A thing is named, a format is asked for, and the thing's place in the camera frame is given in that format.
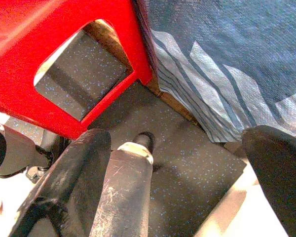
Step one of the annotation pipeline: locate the grey and black robot leg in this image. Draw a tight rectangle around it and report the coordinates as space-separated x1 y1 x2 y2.
0 123 65 183

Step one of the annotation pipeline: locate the black robot foot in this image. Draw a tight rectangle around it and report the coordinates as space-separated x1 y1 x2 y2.
132 131 156 154

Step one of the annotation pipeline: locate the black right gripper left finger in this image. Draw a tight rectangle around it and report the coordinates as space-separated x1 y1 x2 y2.
9 128 112 237

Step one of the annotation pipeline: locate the dark blue printed shirt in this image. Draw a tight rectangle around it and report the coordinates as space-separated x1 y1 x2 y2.
133 0 296 144

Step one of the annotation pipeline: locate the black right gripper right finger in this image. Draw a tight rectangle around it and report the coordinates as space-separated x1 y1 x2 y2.
241 125 296 237

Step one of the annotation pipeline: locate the red plastic laundry basket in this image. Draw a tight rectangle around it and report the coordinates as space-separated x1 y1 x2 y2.
0 0 153 141

